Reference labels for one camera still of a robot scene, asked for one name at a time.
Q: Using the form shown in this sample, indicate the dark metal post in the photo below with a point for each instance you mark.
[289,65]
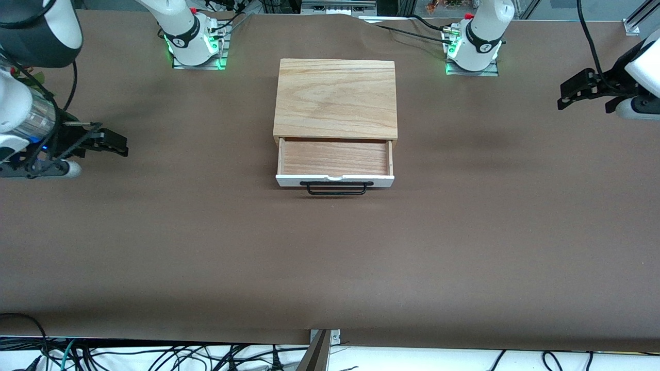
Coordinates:
[314,355]

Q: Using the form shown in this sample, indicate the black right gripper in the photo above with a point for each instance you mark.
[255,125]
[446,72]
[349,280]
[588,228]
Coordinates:
[66,140]

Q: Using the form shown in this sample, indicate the red rose bouquet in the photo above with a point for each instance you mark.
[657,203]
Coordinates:
[35,78]

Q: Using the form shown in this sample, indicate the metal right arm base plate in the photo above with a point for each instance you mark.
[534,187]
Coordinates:
[221,56]

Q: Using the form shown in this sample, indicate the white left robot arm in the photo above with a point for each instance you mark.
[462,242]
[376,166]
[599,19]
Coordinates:
[482,41]

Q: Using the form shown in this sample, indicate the light wooden drawer cabinet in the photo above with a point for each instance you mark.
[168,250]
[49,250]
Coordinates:
[335,98]

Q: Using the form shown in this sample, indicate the small metal table bracket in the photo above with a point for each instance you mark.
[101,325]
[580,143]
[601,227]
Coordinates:
[335,336]

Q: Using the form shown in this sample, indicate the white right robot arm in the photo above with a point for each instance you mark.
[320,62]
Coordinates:
[180,31]

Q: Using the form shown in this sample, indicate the aluminium corner profile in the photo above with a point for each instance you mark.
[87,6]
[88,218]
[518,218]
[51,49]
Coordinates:
[639,18]

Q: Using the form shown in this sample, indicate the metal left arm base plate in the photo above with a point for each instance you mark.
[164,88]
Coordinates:
[472,73]

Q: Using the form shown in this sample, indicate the brown table cover sheet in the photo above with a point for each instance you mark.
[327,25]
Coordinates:
[330,257]

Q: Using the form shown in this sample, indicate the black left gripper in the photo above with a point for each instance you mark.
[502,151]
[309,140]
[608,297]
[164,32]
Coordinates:
[611,81]

